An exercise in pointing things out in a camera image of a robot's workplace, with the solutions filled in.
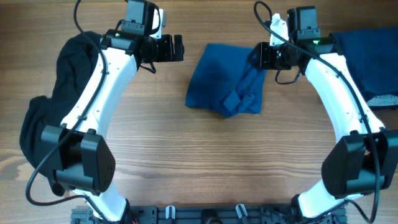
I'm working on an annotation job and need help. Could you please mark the blue t-shirt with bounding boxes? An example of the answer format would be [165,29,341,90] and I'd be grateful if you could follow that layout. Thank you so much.
[185,43,266,118]

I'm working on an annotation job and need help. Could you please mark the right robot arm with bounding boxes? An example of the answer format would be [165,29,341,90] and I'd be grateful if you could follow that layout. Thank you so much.
[248,6,397,223]

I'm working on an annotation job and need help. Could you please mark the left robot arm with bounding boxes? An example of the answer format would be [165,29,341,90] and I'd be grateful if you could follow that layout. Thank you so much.
[38,1,184,223]

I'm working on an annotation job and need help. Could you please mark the black garment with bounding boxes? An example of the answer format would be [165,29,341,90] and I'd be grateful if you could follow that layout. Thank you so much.
[19,30,103,197]

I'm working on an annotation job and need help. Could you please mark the folded navy garment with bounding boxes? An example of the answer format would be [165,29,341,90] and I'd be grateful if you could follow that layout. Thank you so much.
[330,26,397,101]

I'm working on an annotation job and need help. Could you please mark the left black cable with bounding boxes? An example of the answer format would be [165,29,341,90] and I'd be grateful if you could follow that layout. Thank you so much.
[25,0,162,223]

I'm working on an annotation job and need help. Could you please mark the black cable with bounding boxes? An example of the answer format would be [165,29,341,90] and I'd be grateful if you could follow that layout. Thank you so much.
[25,0,162,223]
[253,0,382,224]

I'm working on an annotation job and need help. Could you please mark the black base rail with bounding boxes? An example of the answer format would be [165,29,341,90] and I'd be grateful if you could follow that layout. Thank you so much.
[70,203,348,224]

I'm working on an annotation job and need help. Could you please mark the right black cable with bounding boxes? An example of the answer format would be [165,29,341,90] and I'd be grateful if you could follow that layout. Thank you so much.
[253,0,382,224]

